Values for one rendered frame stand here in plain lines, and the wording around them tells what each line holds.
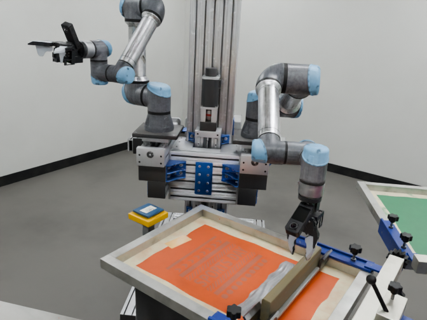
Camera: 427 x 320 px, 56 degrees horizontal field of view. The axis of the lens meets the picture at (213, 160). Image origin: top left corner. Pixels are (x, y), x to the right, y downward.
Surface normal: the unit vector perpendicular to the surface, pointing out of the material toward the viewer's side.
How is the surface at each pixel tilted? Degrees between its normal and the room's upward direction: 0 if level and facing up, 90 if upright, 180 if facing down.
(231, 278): 0
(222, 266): 0
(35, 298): 0
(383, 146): 90
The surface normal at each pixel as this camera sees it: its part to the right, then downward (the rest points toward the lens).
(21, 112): 0.80, 0.24
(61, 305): 0.05, -0.94
